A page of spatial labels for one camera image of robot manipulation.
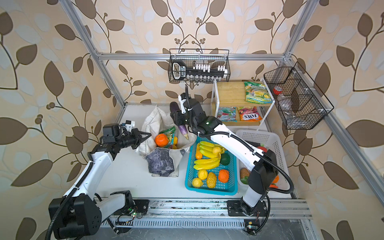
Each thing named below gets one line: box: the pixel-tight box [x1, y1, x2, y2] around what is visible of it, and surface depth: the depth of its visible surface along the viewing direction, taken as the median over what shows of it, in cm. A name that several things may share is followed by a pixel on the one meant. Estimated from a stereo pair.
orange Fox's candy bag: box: [237, 106, 263, 122], surface depth 93 cm
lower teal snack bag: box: [217, 106, 238, 123], surface depth 92 cm
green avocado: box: [220, 153, 231, 166], surface depth 86 cm
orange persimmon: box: [155, 133, 169, 148], surface depth 84 cm
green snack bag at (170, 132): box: [159, 125, 176, 149], surface depth 91 cm
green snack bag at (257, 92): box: [244, 81, 273, 104], surface depth 78 cm
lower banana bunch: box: [193, 157, 221, 171], surface depth 88 cm
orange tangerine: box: [218, 169, 230, 184], surface depth 81 cm
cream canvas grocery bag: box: [136, 105, 197, 178], surface depth 80 cm
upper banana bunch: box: [199, 141, 226, 159], surface depth 90 cm
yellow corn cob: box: [207, 172, 217, 189], surface depth 80 cm
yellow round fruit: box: [192, 177, 204, 188], surface depth 80 cm
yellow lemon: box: [198, 169, 208, 180], surface depth 83 cm
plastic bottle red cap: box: [273, 86, 298, 119], surface depth 77 cm
